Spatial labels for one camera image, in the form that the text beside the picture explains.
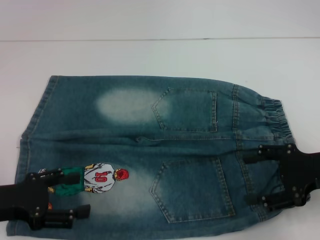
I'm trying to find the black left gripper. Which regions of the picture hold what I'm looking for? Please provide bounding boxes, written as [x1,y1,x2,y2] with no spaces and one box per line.
[0,168,91,230]

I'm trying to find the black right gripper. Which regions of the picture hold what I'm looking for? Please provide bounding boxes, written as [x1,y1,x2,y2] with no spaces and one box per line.
[242,144,320,210]

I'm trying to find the blue denim shorts with print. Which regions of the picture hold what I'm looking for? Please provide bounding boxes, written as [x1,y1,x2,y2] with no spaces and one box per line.
[9,74,295,227]

